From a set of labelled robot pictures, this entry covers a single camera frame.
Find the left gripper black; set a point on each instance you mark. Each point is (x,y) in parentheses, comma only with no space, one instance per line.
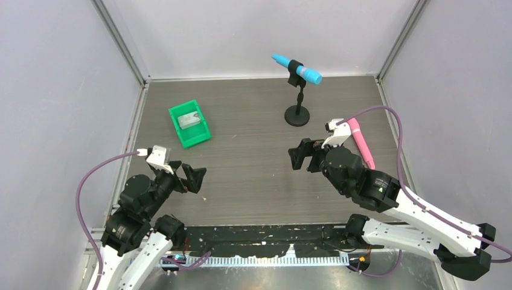
(194,176)

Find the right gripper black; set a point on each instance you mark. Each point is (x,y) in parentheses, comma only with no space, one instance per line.
(305,148)

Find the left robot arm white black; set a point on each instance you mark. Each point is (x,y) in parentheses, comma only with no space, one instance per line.
(130,244)

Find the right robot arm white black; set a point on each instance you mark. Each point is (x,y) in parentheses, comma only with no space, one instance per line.
(458,246)

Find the silver VIP card stack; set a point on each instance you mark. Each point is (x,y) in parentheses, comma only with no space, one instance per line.
(189,120)

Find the black microphone stand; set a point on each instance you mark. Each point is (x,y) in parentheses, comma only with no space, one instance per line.
(295,115)

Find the green plastic bin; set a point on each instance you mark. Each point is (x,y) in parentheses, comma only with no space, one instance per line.
(193,135)

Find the pink toy microphone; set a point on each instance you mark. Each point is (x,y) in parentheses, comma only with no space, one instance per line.
(361,143)

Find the blue toy microphone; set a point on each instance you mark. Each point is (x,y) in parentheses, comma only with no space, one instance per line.
(298,70)

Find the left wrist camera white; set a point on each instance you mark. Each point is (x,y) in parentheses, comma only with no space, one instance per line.
(158,158)

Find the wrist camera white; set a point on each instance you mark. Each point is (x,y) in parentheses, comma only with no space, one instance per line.
(158,158)
(339,131)

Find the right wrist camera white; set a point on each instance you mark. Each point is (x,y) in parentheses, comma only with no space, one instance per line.
(339,131)

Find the aluminium frame rail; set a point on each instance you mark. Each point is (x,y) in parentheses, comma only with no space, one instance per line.
(289,259)

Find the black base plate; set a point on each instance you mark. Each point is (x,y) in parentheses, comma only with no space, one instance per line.
(262,241)

